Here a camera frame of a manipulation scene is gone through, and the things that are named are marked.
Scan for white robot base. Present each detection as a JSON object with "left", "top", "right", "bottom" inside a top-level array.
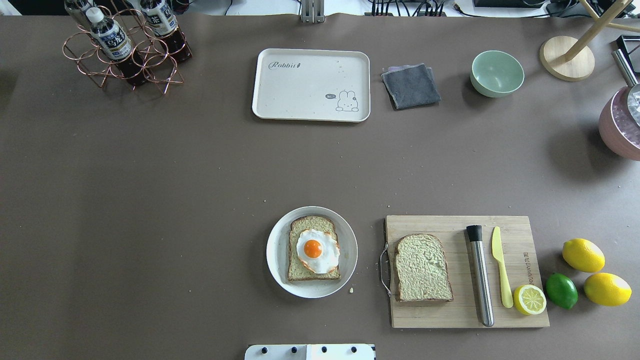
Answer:
[{"left": 244, "top": 343, "right": 377, "bottom": 360}]

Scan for cream rabbit tray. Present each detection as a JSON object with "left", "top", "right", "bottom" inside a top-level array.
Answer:
[{"left": 252, "top": 48, "right": 371, "bottom": 123}]

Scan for fried egg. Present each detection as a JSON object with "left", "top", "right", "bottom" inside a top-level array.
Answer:
[{"left": 295, "top": 228, "right": 340, "bottom": 275}]

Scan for white round plate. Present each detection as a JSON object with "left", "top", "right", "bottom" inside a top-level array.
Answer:
[{"left": 266, "top": 206, "right": 359, "bottom": 299}]

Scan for bread slice under egg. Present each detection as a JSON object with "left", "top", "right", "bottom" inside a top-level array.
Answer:
[{"left": 287, "top": 215, "right": 341, "bottom": 281}]

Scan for grey folded cloth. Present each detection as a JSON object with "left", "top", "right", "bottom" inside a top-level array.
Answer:
[{"left": 381, "top": 63, "right": 442, "bottom": 110}]

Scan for steel muddler black tip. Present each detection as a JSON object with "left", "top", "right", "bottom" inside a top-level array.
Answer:
[{"left": 466, "top": 224, "right": 495, "bottom": 328}]

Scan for yellow plastic knife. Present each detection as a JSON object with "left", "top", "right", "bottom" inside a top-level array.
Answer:
[{"left": 491, "top": 226, "right": 514, "bottom": 309}]

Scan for mint green bowl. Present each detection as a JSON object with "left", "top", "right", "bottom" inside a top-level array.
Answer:
[{"left": 470, "top": 50, "right": 525, "bottom": 98}]

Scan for bamboo cutting board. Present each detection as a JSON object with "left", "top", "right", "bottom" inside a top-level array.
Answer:
[{"left": 385, "top": 215, "right": 550, "bottom": 329}]

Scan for tea bottle right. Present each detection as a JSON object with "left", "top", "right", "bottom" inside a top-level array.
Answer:
[{"left": 140, "top": 0, "right": 192, "bottom": 63}]

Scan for tea bottle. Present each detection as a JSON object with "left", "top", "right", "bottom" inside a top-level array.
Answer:
[
  {"left": 85, "top": 6, "right": 147, "bottom": 86},
  {"left": 63, "top": 0, "right": 96, "bottom": 31},
  {"left": 140, "top": 0, "right": 192, "bottom": 63}
]

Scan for half lemon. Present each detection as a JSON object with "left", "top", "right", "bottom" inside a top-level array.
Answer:
[{"left": 513, "top": 284, "right": 547, "bottom": 316}]

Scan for tea bottle front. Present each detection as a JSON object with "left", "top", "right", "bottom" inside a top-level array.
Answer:
[{"left": 85, "top": 6, "right": 147, "bottom": 86}]

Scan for green lime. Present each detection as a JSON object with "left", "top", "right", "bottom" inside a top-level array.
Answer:
[{"left": 545, "top": 272, "right": 579, "bottom": 310}]

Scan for whole lemon upper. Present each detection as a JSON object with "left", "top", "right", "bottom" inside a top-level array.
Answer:
[{"left": 562, "top": 238, "right": 606, "bottom": 273}]

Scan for whole lemon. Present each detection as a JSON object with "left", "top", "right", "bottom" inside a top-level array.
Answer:
[
  {"left": 562, "top": 238, "right": 606, "bottom": 273},
  {"left": 583, "top": 272, "right": 633, "bottom": 306}
]

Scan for wooden cup stand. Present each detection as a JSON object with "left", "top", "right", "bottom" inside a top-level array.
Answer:
[{"left": 539, "top": 0, "right": 640, "bottom": 82}]

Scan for tea bottle left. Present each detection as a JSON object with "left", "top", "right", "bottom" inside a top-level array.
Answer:
[{"left": 63, "top": 0, "right": 96, "bottom": 31}]

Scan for pink ice bowl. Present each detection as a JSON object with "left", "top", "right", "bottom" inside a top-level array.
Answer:
[{"left": 598, "top": 86, "right": 640, "bottom": 161}]

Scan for whole lemon lower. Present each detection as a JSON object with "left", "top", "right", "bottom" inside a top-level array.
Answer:
[{"left": 583, "top": 272, "right": 633, "bottom": 306}]

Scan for steel ice scoop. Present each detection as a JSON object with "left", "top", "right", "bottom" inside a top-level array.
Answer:
[{"left": 611, "top": 48, "right": 640, "bottom": 126}]

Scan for copper wire bottle rack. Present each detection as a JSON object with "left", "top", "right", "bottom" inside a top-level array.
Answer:
[{"left": 62, "top": 0, "right": 184, "bottom": 94}]

